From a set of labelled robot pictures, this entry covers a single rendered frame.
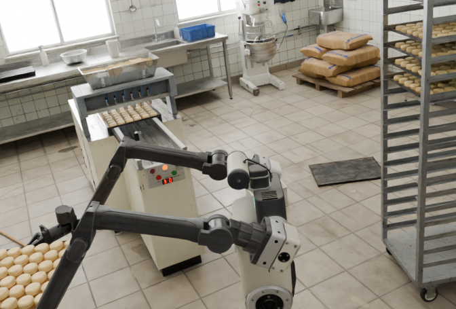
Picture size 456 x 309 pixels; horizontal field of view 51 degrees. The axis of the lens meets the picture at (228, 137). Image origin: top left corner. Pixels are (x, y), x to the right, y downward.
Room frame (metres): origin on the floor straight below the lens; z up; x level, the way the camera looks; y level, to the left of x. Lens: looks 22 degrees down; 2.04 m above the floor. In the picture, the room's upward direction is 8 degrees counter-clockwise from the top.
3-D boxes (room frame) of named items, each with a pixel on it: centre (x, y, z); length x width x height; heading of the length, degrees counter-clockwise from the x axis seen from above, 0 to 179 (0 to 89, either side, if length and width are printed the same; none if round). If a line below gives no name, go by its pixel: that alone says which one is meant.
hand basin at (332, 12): (7.28, -1.75, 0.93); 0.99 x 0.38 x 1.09; 23
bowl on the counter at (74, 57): (5.93, 1.76, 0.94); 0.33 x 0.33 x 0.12
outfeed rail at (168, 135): (3.62, 0.63, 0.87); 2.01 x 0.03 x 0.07; 21
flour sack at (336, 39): (6.34, -1.71, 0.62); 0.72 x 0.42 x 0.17; 29
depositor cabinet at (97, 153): (3.91, 0.90, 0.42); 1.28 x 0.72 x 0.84; 21
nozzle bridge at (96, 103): (3.47, 0.73, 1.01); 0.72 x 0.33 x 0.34; 111
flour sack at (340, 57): (6.11, -1.77, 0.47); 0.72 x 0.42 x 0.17; 118
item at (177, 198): (2.99, 0.54, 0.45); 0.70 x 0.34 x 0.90; 21
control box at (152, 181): (2.66, 0.41, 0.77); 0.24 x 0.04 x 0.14; 111
